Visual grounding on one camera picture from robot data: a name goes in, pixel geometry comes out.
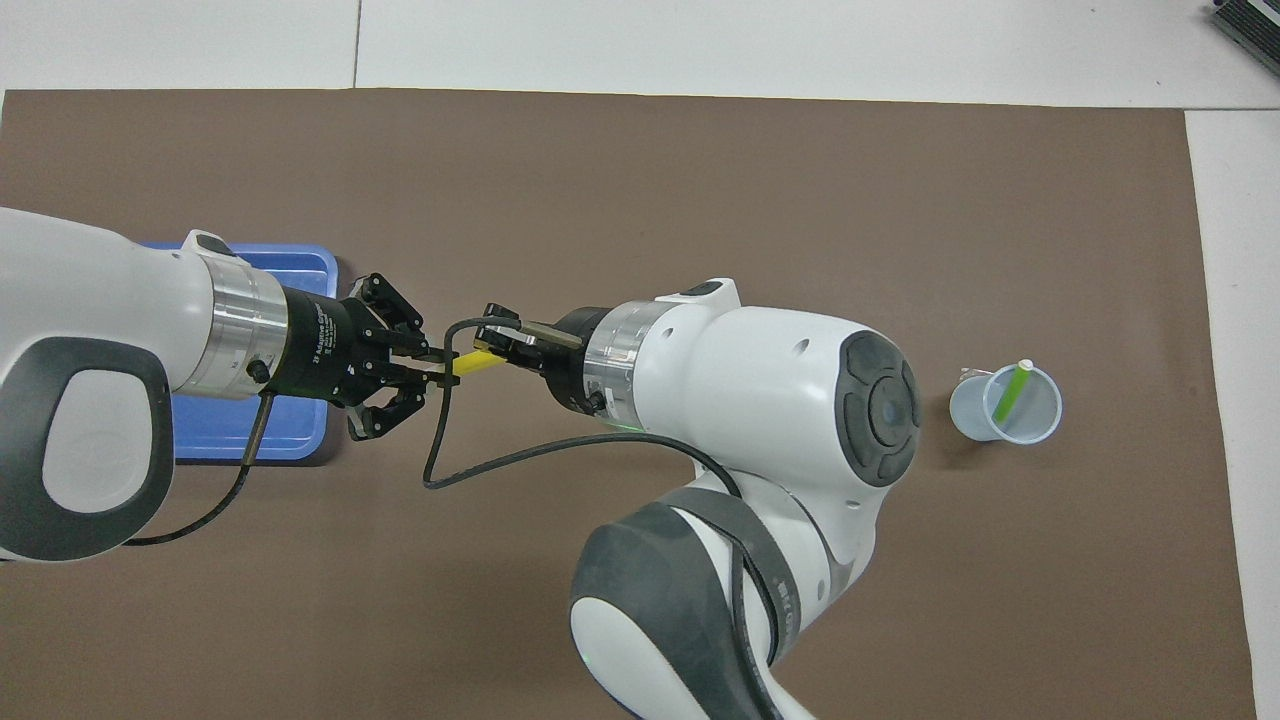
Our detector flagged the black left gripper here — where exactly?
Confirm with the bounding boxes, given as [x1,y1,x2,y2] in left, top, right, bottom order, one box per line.
[270,271,448,442]

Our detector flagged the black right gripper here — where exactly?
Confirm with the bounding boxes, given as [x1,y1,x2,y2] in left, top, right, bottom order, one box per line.
[472,303,615,413]

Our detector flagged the yellow marker pen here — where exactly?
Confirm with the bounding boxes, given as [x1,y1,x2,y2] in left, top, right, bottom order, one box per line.
[438,350,507,380]

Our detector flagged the green marker pen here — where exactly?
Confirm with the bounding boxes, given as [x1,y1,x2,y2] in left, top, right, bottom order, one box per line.
[990,360,1035,423]

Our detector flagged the blue plastic tray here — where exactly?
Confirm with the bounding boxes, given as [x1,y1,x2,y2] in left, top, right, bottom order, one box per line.
[140,243,339,463]

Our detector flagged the brown table mat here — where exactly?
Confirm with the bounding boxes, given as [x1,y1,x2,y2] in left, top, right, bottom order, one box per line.
[0,88,1259,720]

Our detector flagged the translucent plastic cup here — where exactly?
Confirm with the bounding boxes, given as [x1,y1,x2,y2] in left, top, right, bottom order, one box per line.
[948,365,1063,446]

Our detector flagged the dark grey ribbed device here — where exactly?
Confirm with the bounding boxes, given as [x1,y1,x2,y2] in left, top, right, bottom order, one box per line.
[1205,0,1280,63]

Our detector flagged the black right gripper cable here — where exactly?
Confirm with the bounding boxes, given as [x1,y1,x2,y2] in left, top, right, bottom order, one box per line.
[422,316,791,720]

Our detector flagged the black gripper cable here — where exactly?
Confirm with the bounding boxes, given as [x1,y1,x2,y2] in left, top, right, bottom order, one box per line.
[120,390,277,548]
[422,316,791,720]

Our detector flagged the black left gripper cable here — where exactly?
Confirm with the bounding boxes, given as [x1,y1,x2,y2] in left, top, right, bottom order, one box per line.
[120,390,277,548]

